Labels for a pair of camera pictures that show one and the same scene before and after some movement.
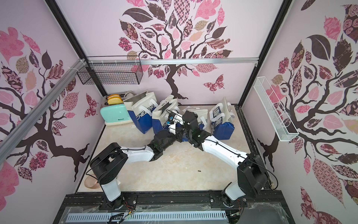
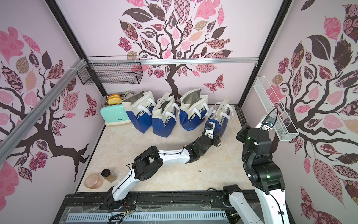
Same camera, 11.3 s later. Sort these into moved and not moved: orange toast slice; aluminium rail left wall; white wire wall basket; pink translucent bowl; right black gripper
Moved: right black gripper
Not moved: pink translucent bowl; aluminium rail left wall; white wire wall basket; orange toast slice
